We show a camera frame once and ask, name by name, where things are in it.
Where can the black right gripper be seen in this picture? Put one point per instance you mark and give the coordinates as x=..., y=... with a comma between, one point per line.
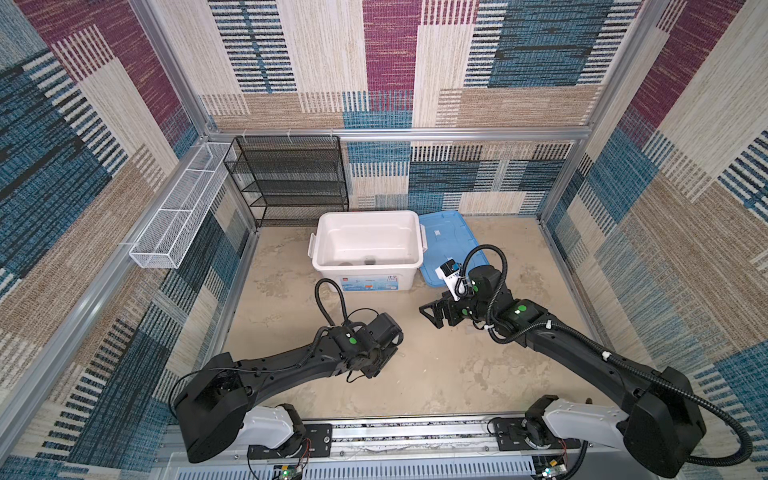
x=436, y=307

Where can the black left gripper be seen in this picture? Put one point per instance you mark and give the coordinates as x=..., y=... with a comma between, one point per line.
x=376, y=370

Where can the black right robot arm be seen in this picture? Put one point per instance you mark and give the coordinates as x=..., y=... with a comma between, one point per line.
x=662, y=422

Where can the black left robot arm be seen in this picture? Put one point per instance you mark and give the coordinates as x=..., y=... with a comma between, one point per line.
x=220, y=405

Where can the blue plastic bin lid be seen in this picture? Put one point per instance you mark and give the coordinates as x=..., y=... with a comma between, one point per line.
x=448, y=236

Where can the white plastic storage bin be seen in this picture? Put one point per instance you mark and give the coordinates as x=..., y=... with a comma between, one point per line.
x=395, y=239

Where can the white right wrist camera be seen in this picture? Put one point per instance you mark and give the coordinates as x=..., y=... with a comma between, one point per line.
x=450, y=273

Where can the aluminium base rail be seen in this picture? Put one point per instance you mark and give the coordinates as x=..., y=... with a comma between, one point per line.
x=480, y=446

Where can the black wire shelf rack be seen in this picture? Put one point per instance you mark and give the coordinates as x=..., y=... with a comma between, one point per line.
x=289, y=181

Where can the white wire mesh basket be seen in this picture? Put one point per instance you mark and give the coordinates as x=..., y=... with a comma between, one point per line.
x=165, y=241

